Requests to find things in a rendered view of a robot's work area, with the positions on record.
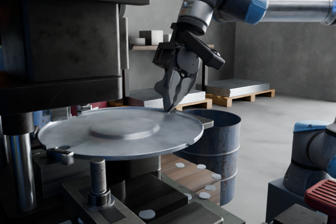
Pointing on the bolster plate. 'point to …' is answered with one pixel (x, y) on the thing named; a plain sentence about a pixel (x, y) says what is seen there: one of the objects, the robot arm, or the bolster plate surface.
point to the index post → (84, 106)
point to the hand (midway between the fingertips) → (170, 106)
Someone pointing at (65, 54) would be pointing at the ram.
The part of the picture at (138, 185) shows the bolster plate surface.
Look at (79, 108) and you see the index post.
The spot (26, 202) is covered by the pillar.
